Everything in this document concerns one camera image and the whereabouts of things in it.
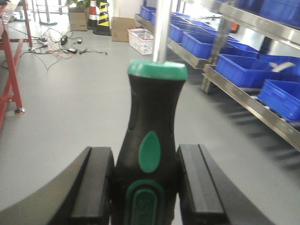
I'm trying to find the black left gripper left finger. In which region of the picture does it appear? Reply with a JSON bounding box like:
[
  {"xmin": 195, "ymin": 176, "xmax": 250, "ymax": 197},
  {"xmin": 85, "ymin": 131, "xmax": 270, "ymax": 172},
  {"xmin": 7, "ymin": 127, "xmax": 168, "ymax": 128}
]
[{"xmin": 0, "ymin": 147, "xmax": 114, "ymax": 225}]

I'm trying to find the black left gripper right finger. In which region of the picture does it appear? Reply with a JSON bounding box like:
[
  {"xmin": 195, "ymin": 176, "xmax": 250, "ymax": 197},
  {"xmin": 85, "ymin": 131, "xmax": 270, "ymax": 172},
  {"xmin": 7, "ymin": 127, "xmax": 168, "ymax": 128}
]
[{"xmin": 178, "ymin": 144, "xmax": 273, "ymax": 225}]

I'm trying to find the steel storage shelf rack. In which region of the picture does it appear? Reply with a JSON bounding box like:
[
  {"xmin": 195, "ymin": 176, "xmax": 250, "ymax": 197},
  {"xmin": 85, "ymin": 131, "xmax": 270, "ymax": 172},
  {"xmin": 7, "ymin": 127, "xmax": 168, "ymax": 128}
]
[{"xmin": 135, "ymin": 0, "xmax": 300, "ymax": 152}]

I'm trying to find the black yellow traffic cone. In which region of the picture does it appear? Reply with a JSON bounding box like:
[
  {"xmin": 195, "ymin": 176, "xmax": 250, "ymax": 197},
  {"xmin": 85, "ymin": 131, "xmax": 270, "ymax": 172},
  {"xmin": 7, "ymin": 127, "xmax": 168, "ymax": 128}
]
[{"xmin": 93, "ymin": 0, "xmax": 111, "ymax": 36}]

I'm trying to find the brown cardboard box on floor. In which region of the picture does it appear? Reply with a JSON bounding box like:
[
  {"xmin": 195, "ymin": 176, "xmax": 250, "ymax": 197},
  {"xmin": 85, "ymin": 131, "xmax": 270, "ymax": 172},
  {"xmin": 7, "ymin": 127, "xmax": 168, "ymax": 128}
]
[{"xmin": 112, "ymin": 16, "xmax": 136, "ymax": 42}]

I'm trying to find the orange white traffic cone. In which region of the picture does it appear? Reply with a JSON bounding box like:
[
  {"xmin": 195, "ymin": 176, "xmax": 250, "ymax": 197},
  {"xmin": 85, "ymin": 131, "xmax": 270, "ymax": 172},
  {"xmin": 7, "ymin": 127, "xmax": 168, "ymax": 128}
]
[{"xmin": 87, "ymin": 0, "xmax": 97, "ymax": 30}]

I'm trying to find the red metal frame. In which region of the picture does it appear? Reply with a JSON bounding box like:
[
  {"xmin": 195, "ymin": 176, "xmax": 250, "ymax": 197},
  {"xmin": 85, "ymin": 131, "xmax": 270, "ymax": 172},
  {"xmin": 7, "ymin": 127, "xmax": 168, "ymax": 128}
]
[{"xmin": 0, "ymin": 0, "xmax": 32, "ymax": 124}]

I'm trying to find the white wire basket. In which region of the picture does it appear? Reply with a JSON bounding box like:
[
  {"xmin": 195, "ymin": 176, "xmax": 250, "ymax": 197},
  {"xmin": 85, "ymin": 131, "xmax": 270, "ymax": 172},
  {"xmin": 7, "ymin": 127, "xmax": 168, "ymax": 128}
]
[{"xmin": 128, "ymin": 28, "xmax": 154, "ymax": 55}]

